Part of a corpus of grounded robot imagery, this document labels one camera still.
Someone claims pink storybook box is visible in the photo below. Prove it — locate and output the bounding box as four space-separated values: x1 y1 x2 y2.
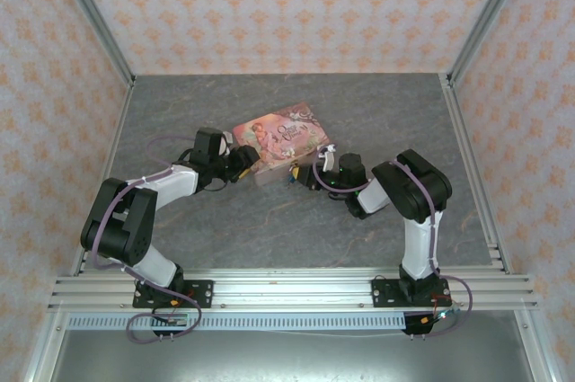
232 102 331 188

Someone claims aluminium cross beam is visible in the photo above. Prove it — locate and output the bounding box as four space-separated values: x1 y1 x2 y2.
47 266 540 312

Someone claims grey metal base panel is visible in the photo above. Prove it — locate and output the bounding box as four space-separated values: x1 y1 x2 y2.
47 329 534 382

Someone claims aluminium table side rail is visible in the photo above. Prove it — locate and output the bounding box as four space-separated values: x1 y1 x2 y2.
442 75 512 276
70 78 136 278

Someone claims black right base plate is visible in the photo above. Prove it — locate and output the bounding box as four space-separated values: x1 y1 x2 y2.
371 277 450 310

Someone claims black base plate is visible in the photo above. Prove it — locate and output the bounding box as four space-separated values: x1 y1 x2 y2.
132 280 215 309
371 277 450 310

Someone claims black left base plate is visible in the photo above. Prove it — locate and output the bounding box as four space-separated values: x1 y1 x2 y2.
132 280 215 309

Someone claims grey slotted cable duct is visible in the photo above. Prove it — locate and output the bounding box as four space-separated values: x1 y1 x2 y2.
66 313 408 332

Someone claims black bracket with circuit board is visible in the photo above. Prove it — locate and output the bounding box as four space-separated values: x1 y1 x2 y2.
401 308 451 341
149 308 190 341

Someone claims aluminium frame post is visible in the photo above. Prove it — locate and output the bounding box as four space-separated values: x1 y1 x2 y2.
447 0 536 87
47 0 137 87

